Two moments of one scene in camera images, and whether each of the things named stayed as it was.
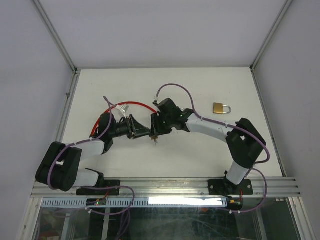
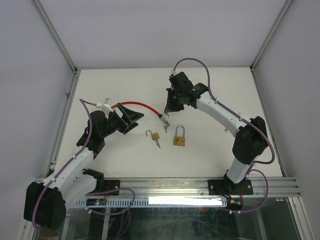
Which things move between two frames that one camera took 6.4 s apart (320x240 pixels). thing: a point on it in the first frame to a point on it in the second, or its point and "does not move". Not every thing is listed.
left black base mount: [107, 183] does not move
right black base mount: [224, 187] does not move
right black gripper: [156, 129] to [170, 107]
